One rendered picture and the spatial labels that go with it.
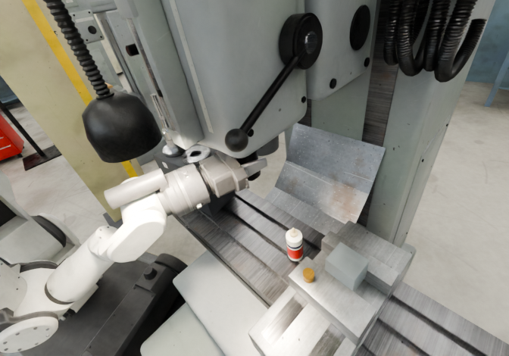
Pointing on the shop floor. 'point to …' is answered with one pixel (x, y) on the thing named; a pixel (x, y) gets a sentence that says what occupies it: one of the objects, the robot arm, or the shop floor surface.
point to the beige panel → (53, 85)
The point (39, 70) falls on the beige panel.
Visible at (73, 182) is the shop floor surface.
